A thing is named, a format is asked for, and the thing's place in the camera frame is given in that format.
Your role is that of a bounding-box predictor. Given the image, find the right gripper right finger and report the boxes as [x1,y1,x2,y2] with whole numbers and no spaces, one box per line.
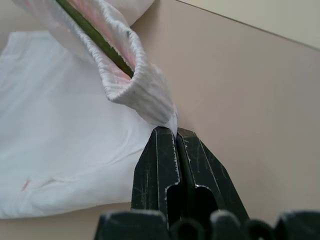
[176,127,251,221]

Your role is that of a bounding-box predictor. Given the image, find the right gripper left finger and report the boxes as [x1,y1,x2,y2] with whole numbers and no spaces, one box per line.
[130,126,182,218]

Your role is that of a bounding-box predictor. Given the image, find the white shorts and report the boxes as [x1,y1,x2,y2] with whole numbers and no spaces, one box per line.
[0,0,180,220]

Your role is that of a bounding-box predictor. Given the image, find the green wire hanger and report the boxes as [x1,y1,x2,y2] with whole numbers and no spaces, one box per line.
[55,0,135,78]

